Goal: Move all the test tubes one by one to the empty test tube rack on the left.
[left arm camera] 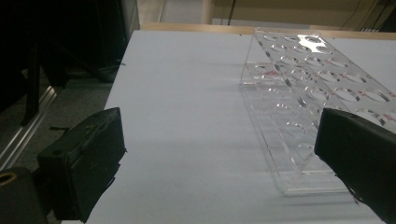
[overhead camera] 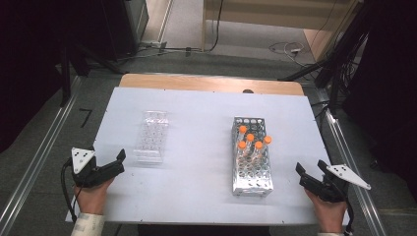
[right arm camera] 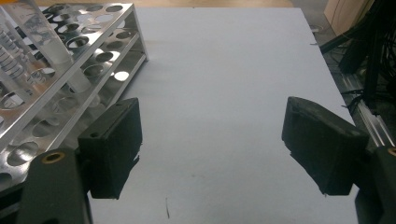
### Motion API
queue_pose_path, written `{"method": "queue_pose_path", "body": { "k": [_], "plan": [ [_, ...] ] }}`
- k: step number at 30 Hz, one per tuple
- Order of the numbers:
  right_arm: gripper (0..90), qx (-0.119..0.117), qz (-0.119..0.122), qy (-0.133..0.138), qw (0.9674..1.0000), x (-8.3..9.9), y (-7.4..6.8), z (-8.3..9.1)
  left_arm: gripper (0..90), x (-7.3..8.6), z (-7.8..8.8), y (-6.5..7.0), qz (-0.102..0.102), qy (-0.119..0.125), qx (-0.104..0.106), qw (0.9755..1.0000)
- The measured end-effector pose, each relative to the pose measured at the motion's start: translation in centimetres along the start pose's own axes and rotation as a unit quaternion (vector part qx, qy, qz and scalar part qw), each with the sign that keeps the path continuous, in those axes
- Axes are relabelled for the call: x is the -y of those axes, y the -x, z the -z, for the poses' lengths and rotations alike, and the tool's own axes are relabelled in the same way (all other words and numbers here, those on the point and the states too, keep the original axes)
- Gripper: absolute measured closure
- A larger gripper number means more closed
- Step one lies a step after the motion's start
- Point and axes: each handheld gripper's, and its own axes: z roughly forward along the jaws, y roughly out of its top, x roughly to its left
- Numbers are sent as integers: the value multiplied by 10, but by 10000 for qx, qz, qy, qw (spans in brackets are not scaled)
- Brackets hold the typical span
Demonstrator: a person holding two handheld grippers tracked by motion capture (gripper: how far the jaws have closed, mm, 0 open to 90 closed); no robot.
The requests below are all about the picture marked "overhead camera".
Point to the metal floor rail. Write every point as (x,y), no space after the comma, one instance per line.
(347,157)
(36,160)

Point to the dark curtain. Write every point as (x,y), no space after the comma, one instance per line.
(387,82)

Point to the black cabinet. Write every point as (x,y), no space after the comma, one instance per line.
(116,29)

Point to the beige wooden furniture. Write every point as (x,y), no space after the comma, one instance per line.
(278,14)

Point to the black metal stand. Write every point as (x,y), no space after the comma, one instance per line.
(65,75)

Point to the white board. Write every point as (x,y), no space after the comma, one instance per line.
(196,147)

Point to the person's right hand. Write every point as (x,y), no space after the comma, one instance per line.
(329,216)

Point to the metal tube rack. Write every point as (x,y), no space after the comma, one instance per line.
(252,177)

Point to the clear plastic tube rack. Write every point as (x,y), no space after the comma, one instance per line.
(152,141)

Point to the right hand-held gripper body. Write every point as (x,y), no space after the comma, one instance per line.
(331,190)

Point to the grey power strip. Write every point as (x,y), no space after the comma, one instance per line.
(153,44)

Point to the grey metal cabinet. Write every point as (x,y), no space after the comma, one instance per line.
(139,19)

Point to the person's left hand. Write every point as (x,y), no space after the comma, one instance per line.
(91,198)

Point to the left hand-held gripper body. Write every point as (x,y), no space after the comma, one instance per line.
(86,173)

